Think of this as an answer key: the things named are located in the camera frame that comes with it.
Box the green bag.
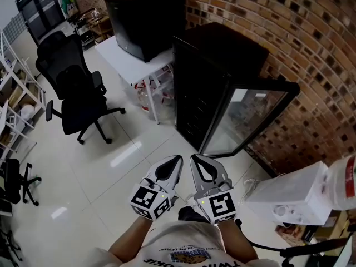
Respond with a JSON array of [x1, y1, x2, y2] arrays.
[[61, 0, 79, 18]]

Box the white plastic bag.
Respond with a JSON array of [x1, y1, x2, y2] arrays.
[[19, 104, 36, 121]]

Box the white shelving rack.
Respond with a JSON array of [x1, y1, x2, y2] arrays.
[[0, 28, 47, 130]]

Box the black double glass door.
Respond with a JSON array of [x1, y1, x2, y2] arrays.
[[15, 0, 67, 46]]

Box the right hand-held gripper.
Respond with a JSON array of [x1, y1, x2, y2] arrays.
[[189, 153, 239, 226]]

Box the white table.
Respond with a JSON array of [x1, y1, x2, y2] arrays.
[[95, 34, 175, 125]]

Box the white water dispenser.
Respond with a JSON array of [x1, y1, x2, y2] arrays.
[[243, 161, 333, 227]]

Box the large black box appliance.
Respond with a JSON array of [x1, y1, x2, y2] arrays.
[[104, 0, 186, 63]]

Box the clear water jug red label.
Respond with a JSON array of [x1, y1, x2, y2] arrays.
[[154, 65, 176, 123], [135, 78, 156, 119]]

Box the wooden side table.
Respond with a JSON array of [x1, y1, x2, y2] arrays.
[[68, 8, 113, 51]]

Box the person's beige printed t-shirt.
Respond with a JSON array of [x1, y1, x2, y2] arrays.
[[88, 221, 259, 267]]

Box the person's right forearm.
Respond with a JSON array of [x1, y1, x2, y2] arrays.
[[216, 220, 258, 261]]

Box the clear dispenser water bottle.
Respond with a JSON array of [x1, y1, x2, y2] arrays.
[[324, 154, 356, 212]]

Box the small white desk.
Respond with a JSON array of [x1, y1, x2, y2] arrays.
[[0, 100, 37, 164]]

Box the white power cable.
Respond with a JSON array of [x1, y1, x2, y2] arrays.
[[238, 178, 264, 205]]

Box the black-framed glass fridge door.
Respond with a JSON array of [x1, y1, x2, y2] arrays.
[[199, 78, 301, 158]]

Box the large black office chair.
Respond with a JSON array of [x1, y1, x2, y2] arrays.
[[35, 31, 126, 145]]

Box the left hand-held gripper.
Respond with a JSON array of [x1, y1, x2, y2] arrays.
[[129, 154, 184, 222]]

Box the small black office chair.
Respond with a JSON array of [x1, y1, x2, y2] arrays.
[[0, 158, 42, 207]]

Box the person's black trousers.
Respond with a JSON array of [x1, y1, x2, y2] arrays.
[[177, 206, 209, 224]]

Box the black wire stand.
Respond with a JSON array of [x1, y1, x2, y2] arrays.
[[0, 228, 23, 263]]

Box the brown patterned cardboard box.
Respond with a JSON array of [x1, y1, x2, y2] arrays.
[[275, 223, 309, 247]]

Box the person's left forearm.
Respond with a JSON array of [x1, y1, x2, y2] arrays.
[[108, 215, 155, 261]]

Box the black glass-door fridge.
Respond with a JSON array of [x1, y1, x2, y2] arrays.
[[171, 22, 270, 153]]

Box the white-edged dark seat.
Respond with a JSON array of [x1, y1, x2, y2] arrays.
[[308, 234, 356, 267]]

